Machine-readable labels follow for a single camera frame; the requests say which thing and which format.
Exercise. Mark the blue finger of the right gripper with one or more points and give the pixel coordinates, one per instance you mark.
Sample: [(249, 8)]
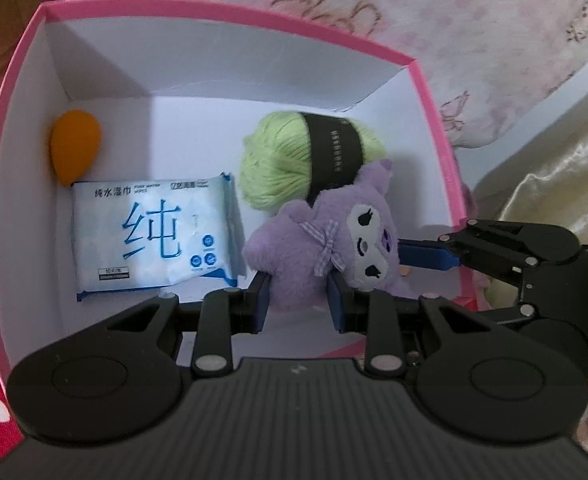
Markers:
[(426, 254)]

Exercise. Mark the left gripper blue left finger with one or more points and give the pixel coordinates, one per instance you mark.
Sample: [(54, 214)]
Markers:
[(249, 307)]

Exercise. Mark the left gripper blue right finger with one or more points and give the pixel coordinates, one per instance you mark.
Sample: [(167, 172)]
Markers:
[(349, 307)]

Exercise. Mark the purple plush toy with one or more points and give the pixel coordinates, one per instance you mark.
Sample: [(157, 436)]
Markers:
[(348, 229)]

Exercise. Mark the blue wet wipes pack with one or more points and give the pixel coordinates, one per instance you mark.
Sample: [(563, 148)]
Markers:
[(153, 234)]

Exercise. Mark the green yarn ball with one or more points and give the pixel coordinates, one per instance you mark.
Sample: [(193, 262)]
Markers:
[(296, 155)]

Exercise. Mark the orange makeup sponge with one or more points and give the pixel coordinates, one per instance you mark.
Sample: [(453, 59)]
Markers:
[(75, 141)]

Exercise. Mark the gold satin curtain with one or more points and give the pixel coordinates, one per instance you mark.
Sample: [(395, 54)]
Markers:
[(546, 182)]

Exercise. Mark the pink checkered pillow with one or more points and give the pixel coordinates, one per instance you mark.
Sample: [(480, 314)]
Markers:
[(487, 61)]

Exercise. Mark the pink cardboard box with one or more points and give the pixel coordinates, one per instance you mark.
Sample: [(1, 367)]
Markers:
[(176, 86)]

